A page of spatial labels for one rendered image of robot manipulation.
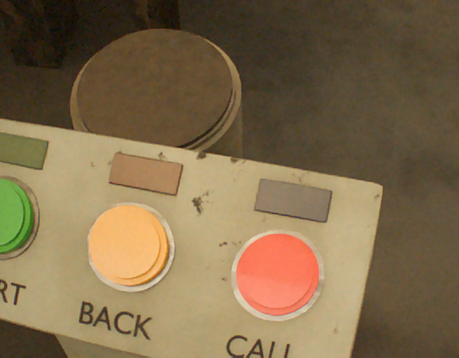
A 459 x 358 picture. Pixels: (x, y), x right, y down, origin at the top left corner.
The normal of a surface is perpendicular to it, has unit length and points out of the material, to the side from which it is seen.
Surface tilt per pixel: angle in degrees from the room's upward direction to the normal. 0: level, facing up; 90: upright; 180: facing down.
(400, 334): 0
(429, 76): 0
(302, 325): 20
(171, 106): 0
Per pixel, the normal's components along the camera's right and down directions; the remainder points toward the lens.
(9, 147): -0.10, -0.22
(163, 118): -0.03, -0.53
